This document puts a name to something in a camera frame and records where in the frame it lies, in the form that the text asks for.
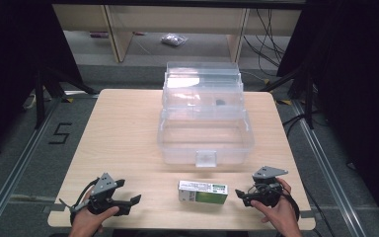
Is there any black floor cable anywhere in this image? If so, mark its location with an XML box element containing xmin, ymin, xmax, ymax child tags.
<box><xmin>281</xmin><ymin>113</ymin><xmax>308</xmax><ymax>137</ymax></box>

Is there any clear plastic bag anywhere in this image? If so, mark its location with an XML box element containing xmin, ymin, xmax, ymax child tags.
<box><xmin>160</xmin><ymin>33</ymin><xmax>190</xmax><ymax>47</ymax></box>

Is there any aluminium floor rail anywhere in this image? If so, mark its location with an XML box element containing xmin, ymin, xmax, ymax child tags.
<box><xmin>0</xmin><ymin>95</ymin><xmax>64</xmax><ymax>237</ymax></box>
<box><xmin>290</xmin><ymin>100</ymin><xmax>367</xmax><ymax>237</ymax></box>

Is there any black metal stand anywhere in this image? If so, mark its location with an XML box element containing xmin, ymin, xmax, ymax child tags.
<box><xmin>34</xmin><ymin>65</ymin><xmax>101</xmax><ymax>130</ymax></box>
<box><xmin>260</xmin><ymin>62</ymin><xmax>316</xmax><ymax>130</ymax></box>

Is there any white cable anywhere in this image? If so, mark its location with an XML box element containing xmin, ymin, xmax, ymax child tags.
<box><xmin>22</xmin><ymin>93</ymin><xmax>38</xmax><ymax>111</ymax></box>

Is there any black curtain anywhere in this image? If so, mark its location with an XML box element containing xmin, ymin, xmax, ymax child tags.
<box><xmin>0</xmin><ymin>0</ymin><xmax>84</xmax><ymax>166</ymax></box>
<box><xmin>275</xmin><ymin>0</ymin><xmax>379</xmax><ymax>229</ymax></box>

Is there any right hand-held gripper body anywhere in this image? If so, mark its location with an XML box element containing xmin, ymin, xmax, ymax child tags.
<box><xmin>250</xmin><ymin>165</ymin><xmax>290</xmax><ymax>208</ymax></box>

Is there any clear plastic storage box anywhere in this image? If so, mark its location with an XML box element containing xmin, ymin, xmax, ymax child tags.
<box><xmin>156</xmin><ymin>61</ymin><xmax>256</xmax><ymax>169</ymax></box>

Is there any person's right hand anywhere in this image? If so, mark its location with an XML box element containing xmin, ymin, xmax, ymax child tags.
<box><xmin>250</xmin><ymin>177</ymin><xmax>303</xmax><ymax>237</ymax></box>

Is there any black cable bundle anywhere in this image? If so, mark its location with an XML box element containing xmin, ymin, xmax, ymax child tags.
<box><xmin>242</xmin><ymin>8</ymin><xmax>288</xmax><ymax>68</ymax></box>

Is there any green and white carton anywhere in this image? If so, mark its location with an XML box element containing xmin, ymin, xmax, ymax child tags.
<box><xmin>177</xmin><ymin>180</ymin><xmax>229</xmax><ymax>205</ymax></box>

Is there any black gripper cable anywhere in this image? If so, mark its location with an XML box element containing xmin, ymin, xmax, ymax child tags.
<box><xmin>68</xmin><ymin>177</ymin><xmax>101</xmax><ymax>226</ymax></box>
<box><xmin>277</xmin><ymin>190</ymin><xmax>301</xmax><ymax>222</ymax></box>

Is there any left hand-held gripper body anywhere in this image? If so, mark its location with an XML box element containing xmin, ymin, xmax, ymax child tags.
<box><xmin>69</xmin><ymin>172</ymin><xmax>128</xmax><ymax>217</ymax></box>

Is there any person's left hand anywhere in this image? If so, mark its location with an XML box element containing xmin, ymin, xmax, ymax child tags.
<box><xmin>68</xmin><ymin>190</ymin><xmax>120</xmax><ymax>237</ymax></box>

